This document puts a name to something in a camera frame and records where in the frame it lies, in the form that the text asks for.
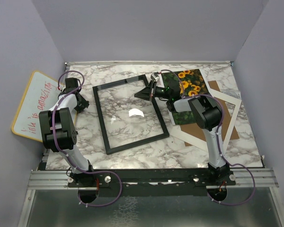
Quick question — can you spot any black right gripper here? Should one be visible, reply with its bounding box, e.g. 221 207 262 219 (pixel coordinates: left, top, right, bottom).
134 81 171 102

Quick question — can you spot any sunflower photo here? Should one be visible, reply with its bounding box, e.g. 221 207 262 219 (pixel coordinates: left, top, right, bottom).
161 69 209 125

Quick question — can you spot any black picture frame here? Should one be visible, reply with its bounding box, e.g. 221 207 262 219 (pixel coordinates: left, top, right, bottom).
92 74 169 156

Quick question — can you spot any white mat board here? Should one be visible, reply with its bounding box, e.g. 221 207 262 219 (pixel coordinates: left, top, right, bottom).
170 87 242 152

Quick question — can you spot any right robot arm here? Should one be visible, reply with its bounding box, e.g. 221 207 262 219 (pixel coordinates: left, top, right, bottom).
134 81 230 185

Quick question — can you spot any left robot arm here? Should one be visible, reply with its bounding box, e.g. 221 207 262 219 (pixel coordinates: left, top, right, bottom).
39 78 95 187

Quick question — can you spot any yellow rimmed whiteboard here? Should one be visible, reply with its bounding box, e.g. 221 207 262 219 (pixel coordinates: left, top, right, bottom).
11 71 60 142

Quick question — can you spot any brown backing board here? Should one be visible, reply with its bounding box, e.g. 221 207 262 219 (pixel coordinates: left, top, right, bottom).
179 80 240 148

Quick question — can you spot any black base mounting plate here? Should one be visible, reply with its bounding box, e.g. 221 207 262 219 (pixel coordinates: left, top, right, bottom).
68 168 236 198

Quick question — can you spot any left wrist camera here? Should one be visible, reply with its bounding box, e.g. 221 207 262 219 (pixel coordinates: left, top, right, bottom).
60 78 81 95

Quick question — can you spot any aluminium rail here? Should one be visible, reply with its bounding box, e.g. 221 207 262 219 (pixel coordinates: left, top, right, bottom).
27 168 279 190

